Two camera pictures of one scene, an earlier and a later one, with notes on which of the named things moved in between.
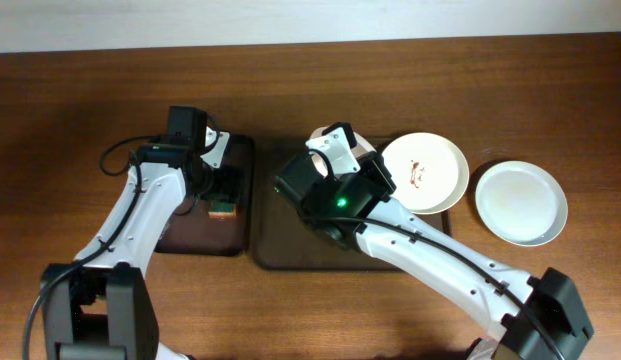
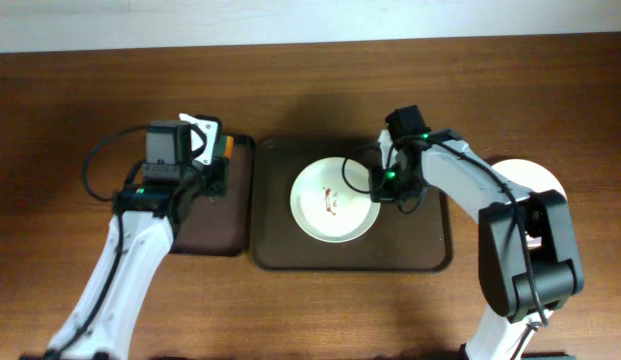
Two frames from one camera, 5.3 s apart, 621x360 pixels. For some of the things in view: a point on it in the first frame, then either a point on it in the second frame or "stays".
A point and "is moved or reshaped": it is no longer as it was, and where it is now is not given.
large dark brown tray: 282,238 stays
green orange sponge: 224,210 is moved or reshaped
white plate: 430,172 is moved or reshaped
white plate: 342,154 to 529,174
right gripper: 372,166 to 384,194
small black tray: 198,233 stays
